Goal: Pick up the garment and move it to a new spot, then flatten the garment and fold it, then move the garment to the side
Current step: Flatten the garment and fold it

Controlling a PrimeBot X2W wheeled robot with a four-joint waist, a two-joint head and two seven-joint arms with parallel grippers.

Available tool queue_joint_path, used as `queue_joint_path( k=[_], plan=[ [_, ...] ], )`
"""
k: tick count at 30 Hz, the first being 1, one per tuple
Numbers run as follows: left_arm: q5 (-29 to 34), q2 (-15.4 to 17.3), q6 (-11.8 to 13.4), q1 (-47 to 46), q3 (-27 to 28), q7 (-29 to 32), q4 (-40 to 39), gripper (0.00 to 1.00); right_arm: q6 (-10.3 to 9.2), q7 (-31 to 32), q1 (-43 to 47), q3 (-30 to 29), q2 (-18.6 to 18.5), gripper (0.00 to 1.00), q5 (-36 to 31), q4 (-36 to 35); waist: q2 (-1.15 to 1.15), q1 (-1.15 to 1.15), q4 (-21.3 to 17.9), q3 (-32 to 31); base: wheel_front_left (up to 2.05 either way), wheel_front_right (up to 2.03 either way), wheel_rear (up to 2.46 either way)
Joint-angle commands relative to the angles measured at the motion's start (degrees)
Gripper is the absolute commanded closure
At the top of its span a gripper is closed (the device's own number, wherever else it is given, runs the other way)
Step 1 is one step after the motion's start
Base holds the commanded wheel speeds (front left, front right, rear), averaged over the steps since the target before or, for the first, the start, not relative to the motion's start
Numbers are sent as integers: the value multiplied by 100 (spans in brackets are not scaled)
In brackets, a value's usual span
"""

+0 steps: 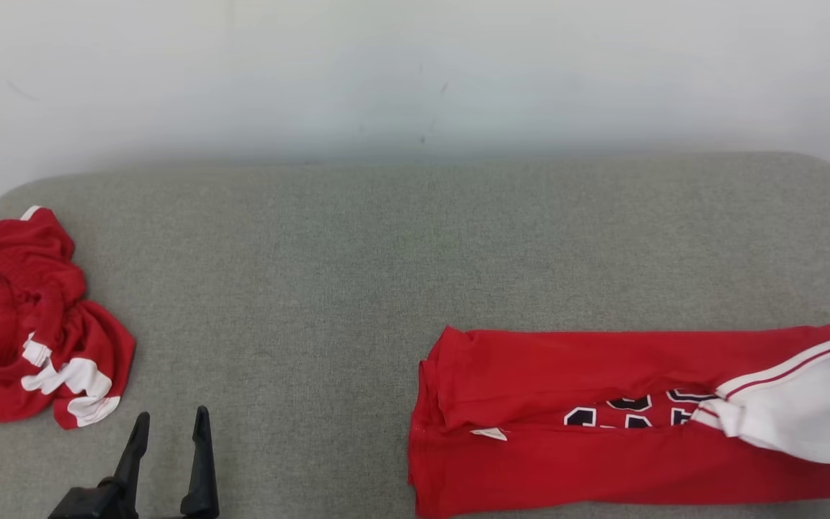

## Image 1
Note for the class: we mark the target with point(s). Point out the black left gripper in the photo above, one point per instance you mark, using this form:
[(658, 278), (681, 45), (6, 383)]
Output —
[(94, 503)]

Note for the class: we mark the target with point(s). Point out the red jersey with white sleeves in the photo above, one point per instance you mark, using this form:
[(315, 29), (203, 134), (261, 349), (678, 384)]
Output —
[(566, 360)]

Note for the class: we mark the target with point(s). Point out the crumpled red white-trimmed garment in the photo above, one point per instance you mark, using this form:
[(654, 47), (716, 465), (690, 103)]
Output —
[(19, 310)]

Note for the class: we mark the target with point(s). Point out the grey fabric sofa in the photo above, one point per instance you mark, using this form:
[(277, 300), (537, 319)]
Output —
[(314, 288)]

